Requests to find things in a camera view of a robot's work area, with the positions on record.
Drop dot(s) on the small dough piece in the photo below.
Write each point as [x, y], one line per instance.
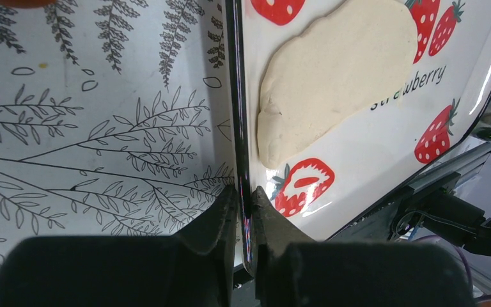
[342, 63]

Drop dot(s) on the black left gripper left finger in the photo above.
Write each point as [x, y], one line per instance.
[192, 267]

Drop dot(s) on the floral patterned tablecloth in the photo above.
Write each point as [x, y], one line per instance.
[114, 117]

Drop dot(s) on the square strawberry ceramic plate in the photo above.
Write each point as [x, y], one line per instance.
[343, 173]

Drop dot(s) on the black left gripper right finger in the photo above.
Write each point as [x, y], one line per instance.
[294, 270]

